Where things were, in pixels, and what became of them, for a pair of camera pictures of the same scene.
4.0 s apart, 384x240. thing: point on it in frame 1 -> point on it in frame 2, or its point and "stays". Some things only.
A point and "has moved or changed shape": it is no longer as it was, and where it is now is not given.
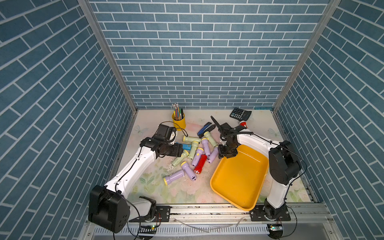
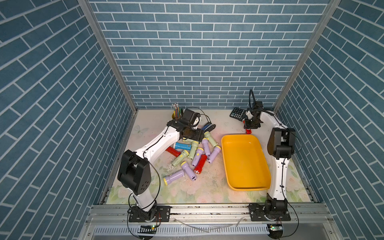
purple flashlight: x=188 y=170 stays
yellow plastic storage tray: x=240 y=179 has moved or changed shape
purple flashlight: x=213 y=155 stays
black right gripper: x=221 y=152 -> x=246 y=126
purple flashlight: x=205 y=141 stays
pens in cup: x=178 y=113 stays
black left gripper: x=177 y=150 -> x=199 y=135
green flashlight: x=211 y=139 stays
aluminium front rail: x=232 y=222 stays
